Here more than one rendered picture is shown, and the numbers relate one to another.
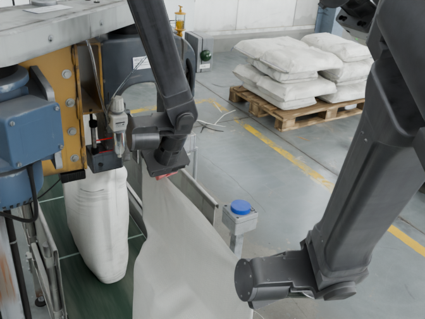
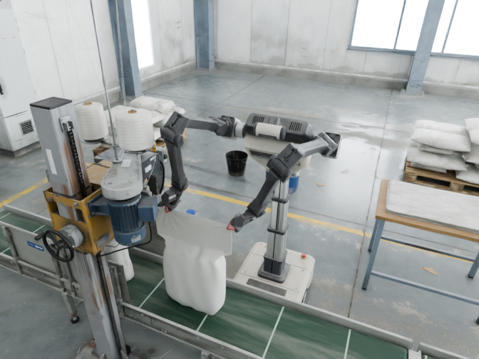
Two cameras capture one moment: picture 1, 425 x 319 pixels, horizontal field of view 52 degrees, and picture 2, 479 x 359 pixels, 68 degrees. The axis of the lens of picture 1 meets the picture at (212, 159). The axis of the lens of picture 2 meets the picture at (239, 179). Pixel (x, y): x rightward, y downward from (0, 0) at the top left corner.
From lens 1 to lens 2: 1.22 m
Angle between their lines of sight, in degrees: 30
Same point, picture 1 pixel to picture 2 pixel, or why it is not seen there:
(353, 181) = (268, 186)
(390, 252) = (234, 211)
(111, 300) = (137, 285)
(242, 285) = (239, 223)
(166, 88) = (179, 177)
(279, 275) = (247, 216)
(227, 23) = not seen: hidden behind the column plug
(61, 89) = not seen: hidden behind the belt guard
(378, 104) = (272, 174)
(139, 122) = (169, 192)
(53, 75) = not seen: hidden behind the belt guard
